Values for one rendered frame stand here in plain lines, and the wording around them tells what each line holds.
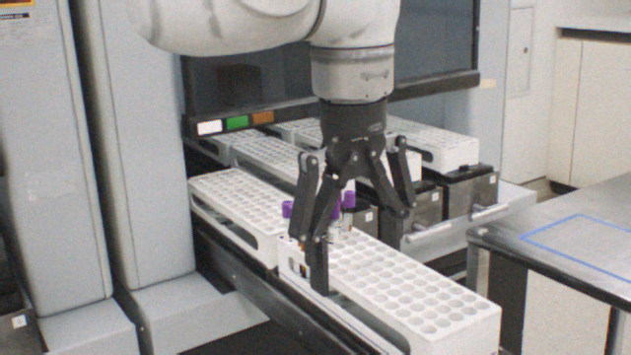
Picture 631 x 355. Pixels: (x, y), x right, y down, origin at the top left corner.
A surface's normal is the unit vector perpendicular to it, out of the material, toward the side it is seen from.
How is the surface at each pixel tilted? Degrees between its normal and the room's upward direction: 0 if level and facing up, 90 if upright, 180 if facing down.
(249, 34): 145
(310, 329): 90
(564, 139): 90
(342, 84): 90
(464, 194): 90
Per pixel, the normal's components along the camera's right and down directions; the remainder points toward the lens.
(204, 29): 0.46, 0.69
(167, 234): 0.56, 0.25
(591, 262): -0.04, -0.94
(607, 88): -0.83, 0.21
